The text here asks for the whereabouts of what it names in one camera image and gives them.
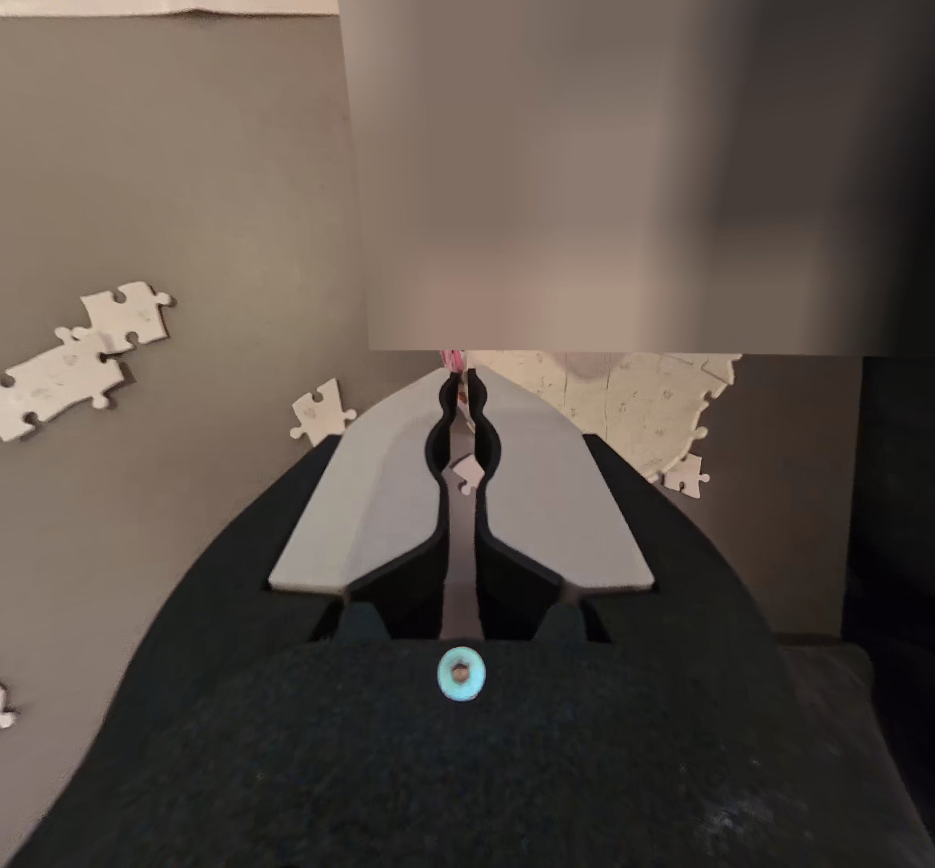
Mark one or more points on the partly built puzzle ball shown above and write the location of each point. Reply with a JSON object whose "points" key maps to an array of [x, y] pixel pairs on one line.
{"points": [[635, 400]]}

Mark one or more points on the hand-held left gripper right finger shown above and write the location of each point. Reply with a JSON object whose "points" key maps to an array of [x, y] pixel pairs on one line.
{"points": [[570, 510]]}

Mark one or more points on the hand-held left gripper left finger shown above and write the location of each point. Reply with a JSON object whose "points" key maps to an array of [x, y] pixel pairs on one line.
{"points": [[365, 510]]}

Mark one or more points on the joined white puzzle pieces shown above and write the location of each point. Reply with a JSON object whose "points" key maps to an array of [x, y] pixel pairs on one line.
{"points": [[58, 386]]}

